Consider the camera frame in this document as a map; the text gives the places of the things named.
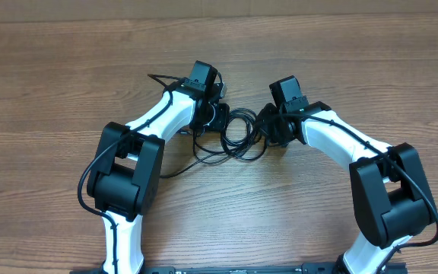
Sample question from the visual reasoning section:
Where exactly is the black USB-C cable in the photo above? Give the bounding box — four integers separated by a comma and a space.
160, 129, 243, 180

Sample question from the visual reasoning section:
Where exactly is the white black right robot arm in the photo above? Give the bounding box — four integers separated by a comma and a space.
255, 76, 438, 273

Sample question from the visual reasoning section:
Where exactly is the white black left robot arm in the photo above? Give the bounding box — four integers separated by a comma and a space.
77, 61, 229, 273

